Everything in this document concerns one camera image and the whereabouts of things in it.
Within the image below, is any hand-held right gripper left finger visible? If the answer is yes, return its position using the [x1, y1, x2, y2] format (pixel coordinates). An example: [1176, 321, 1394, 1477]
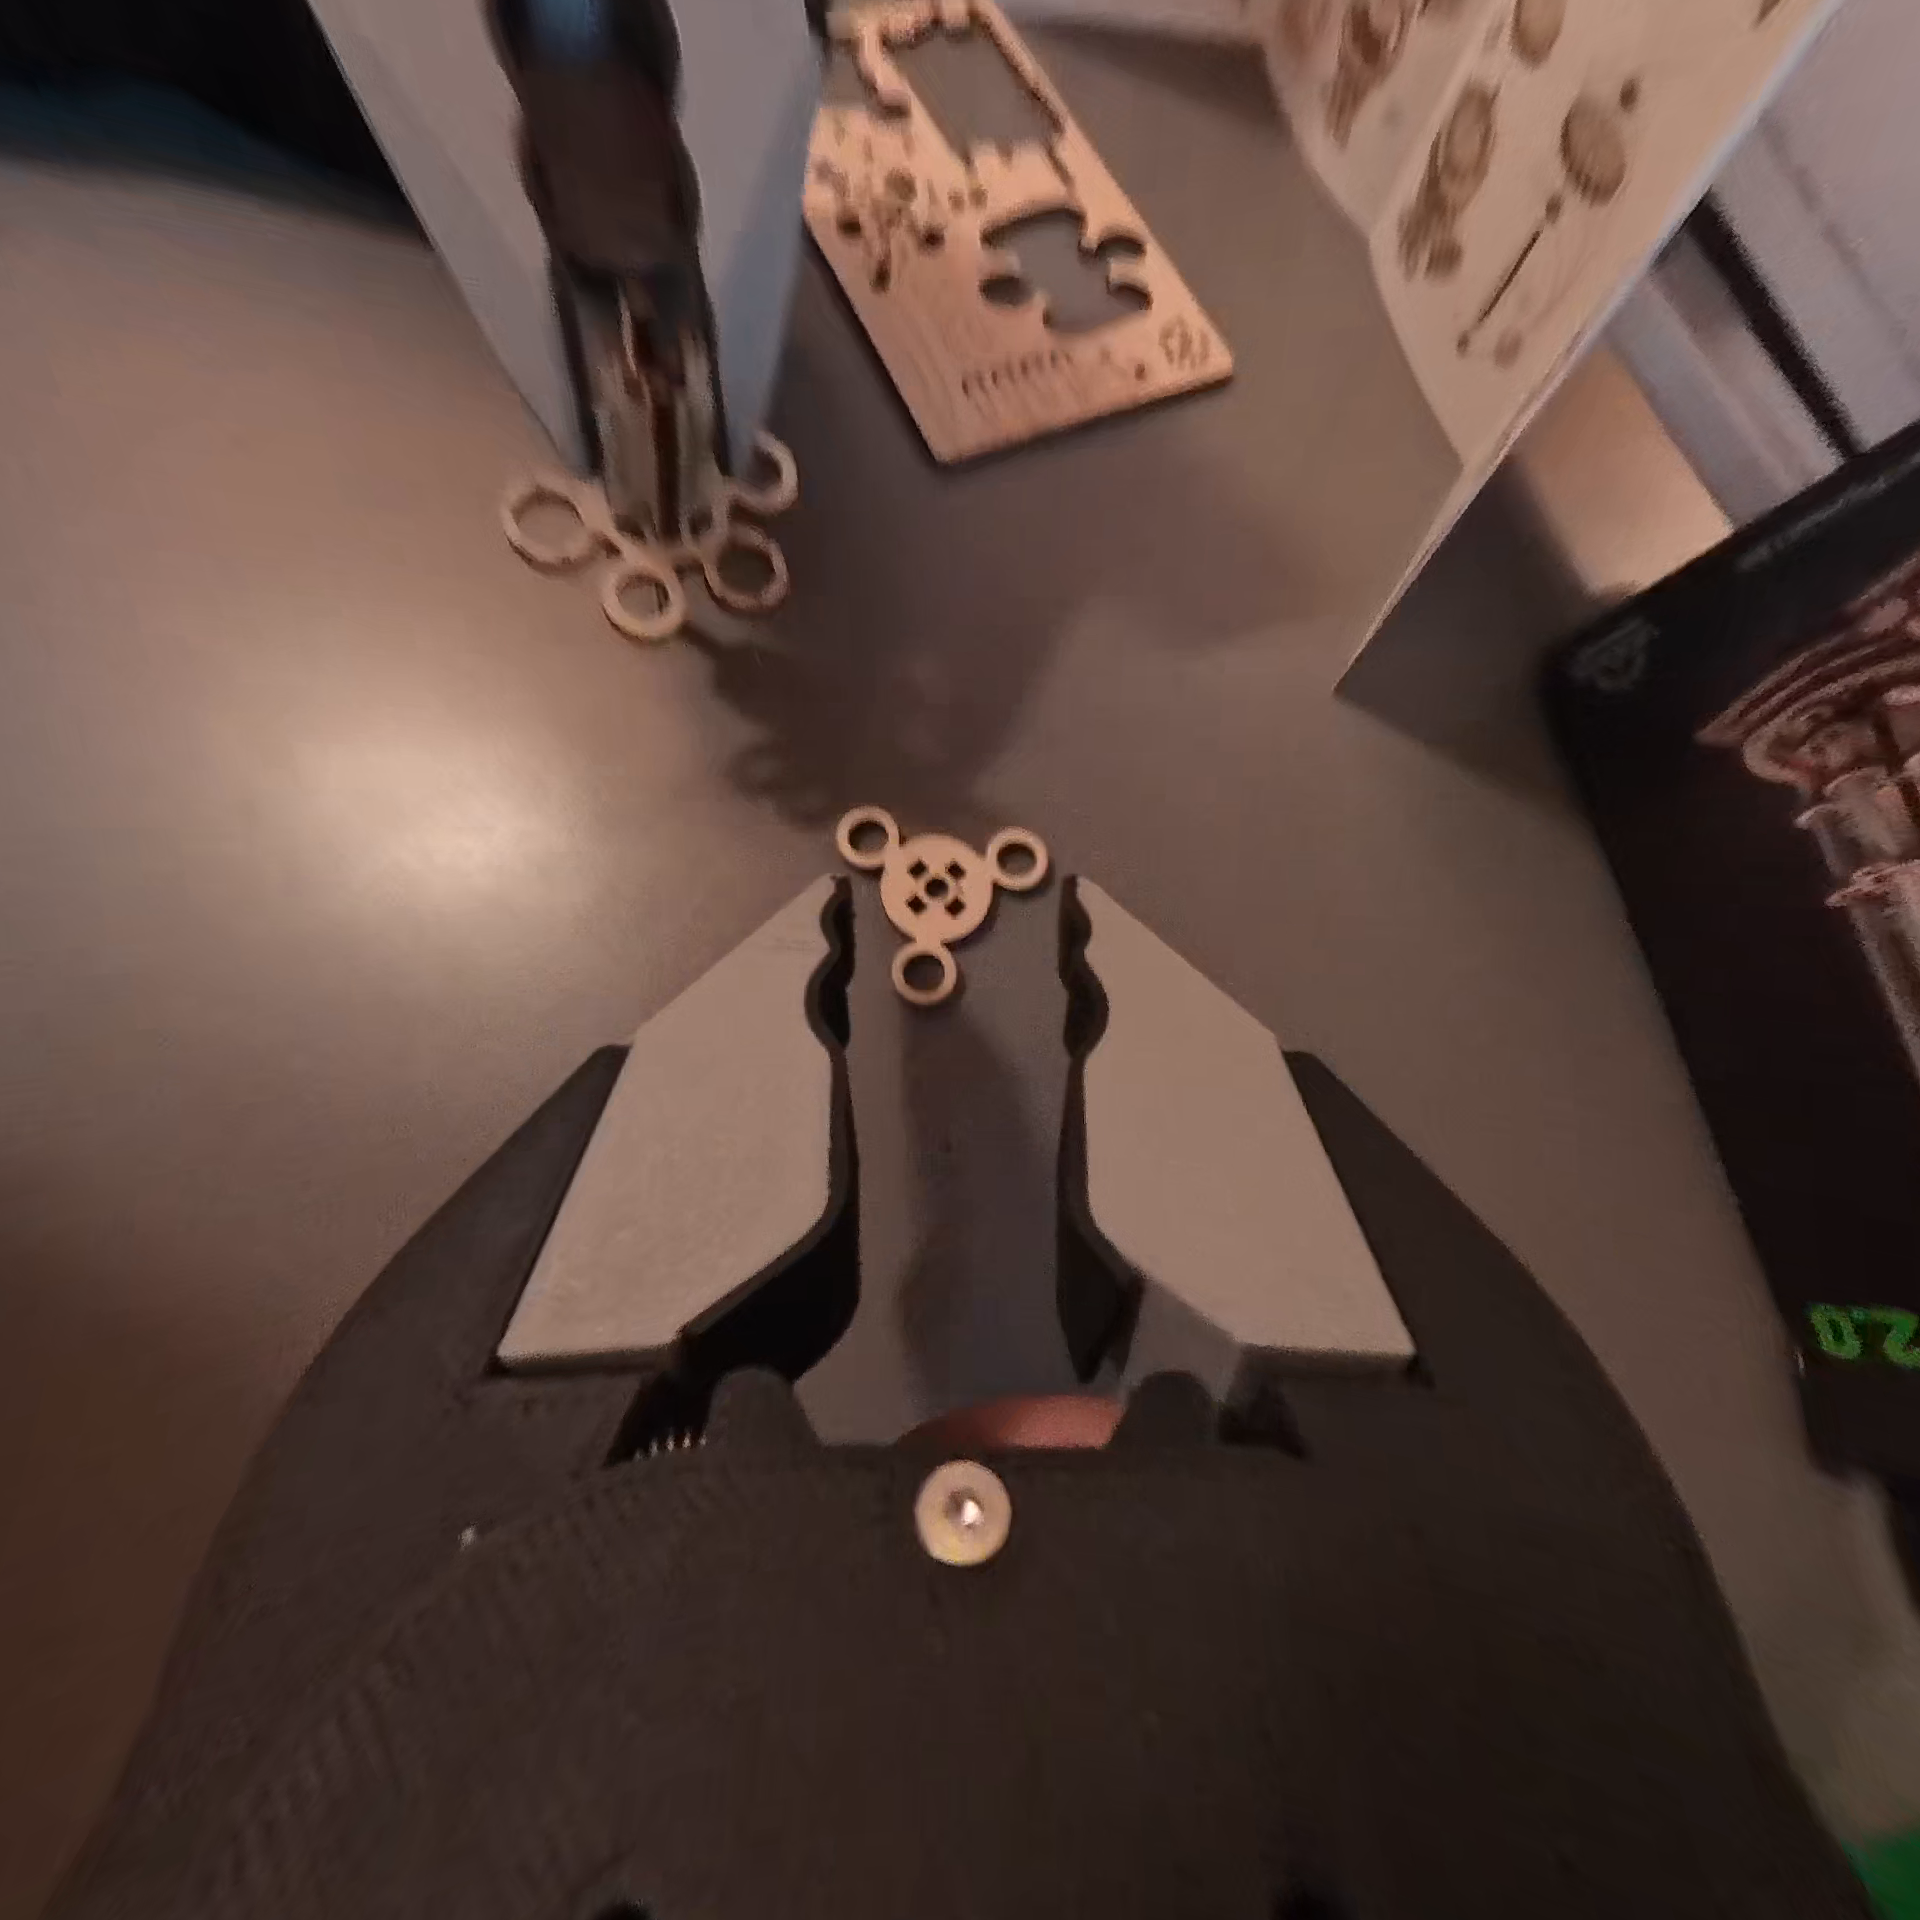
[491, 874, 888, 1376]

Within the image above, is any folded assembly instruction leaflet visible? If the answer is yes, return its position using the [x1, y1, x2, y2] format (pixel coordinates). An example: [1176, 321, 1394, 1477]
[1260, 0, 1850, 725]

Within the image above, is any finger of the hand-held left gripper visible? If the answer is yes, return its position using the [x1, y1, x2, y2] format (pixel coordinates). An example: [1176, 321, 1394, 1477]
[672, 0, 837, 463]
[304, 0, 596, 471]

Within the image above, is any three-ring wooden disc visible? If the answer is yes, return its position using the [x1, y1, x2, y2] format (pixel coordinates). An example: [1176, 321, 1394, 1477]
[835, 804, 1047, 1005]

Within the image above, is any wooden shaft with ring base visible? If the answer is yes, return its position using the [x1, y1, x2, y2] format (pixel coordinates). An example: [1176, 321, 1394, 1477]
[503, 152, 799, 650]

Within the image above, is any black model kit box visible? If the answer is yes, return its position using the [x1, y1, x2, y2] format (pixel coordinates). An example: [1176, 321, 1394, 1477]
[1544, 451, 1920, 1491]

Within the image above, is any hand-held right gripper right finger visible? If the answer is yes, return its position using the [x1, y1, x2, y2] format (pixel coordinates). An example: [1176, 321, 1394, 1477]
[1054, 879, 1421, 1385]

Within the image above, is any laser-cut wooden parts sheet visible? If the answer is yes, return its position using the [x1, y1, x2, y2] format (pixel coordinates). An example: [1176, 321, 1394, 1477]
[802, 0, 1236, 464]

